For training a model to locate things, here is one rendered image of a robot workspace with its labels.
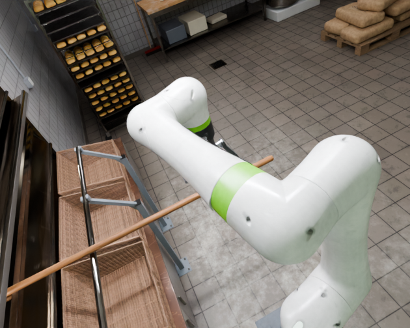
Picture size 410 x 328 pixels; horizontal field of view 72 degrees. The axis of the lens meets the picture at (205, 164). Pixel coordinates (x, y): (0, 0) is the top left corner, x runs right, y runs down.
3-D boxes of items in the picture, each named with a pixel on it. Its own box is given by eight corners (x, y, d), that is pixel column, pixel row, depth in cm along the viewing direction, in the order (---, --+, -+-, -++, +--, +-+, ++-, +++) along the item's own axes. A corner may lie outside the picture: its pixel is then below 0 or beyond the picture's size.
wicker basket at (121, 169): (77, 215, 227) (56, 194, 207) (72, 172, 266) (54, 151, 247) (132, 188, 233) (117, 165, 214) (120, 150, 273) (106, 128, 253)
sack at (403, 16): (421, 13, 400) (424, 1, 390) (401, 23, 395) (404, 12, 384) (383, 6, 444) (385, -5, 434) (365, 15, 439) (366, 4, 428)
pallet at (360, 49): (359, 56, 390) (361, 46, 380) (320, 40, 446) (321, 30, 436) (427, 24, 406) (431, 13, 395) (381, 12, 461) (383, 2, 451)
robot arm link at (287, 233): (336, 239, 50) (348, 200, 41) (289, 292, 46) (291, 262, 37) (258, 185, 61) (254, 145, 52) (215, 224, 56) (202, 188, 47)
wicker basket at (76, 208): (82, 280, 185) (56, 263, 166) (77, 217, 225) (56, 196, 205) (150, 247, 191) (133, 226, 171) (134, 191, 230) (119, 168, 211)
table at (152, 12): (165, 64, 514) (147, 12, 451) (153, 50, 570) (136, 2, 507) (269, 19, 543) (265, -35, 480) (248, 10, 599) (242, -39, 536)
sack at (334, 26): (341, 37, 406) (342, 27, 396) (322, 32, 431) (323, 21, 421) (372, 21, 418) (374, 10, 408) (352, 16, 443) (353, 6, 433)
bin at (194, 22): (191, 36, 516) (187, 23, 500) (181, 29, 551) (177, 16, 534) (207, 28, 522) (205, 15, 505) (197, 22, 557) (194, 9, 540)
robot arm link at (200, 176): (255, 185, 60) (251, 150, 52) (216, 220, 56) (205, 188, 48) (161, 120, 82) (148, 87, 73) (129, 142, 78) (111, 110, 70)
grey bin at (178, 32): (170, 45, 511) (165, 31, 494) (161, 37, 546) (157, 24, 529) (187, 37, 516) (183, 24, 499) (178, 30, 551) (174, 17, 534)
